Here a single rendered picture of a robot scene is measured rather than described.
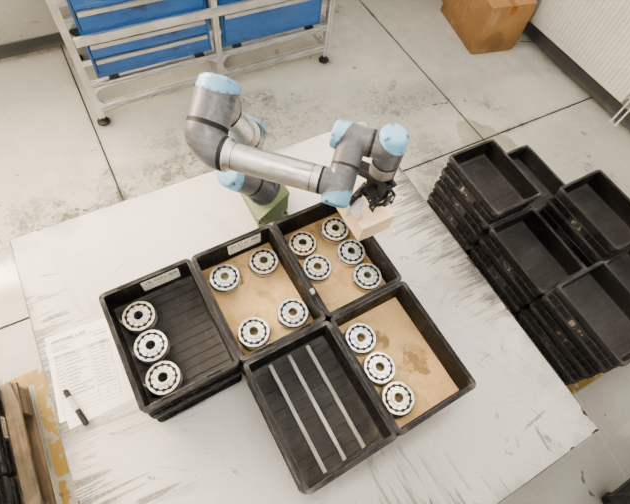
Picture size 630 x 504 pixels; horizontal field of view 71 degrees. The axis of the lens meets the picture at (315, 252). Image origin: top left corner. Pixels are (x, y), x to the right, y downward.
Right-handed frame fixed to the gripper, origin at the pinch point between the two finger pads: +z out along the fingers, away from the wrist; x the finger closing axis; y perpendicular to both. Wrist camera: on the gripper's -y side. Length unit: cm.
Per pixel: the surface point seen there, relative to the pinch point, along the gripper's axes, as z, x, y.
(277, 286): 26.9, -31.3, 2.6
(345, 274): 26.9, -7.2, 9.0
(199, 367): 27, -65, 17
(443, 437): 39, -3, 71
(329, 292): 26.8, -15.9, 12.6
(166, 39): 65, -13, -186
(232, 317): 27, -50, 6
